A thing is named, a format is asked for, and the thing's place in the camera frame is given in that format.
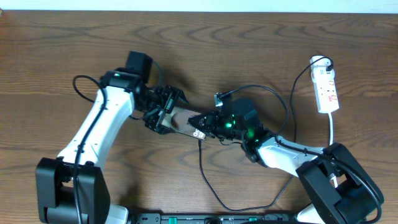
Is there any Galaxy smartphone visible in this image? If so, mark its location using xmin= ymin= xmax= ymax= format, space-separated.
xmin=161 ymin=106 xmax=206 ymax=140

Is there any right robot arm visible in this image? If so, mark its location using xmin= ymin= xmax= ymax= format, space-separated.
xmin=188 ymin=98 xmax=384 ymax=223

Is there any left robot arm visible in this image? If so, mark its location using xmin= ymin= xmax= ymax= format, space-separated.
xmin=35 ymin=68 xmax=187 ymax=224

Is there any white power strip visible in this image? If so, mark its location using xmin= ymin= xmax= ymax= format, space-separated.
xmin=310 ymin=55 xmax=339 ymax=114

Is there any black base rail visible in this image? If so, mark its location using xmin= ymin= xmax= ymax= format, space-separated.
xmin=130 ymin=213 xmax=298 ymax=224

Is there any black charger cable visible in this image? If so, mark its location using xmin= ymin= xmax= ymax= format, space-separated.
xmin=198 ymin=56 xmax=335 ymax=213

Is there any white power strip cord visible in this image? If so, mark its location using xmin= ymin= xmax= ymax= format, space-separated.
xmin=328 ymin=112 xmax=340 ymax=187

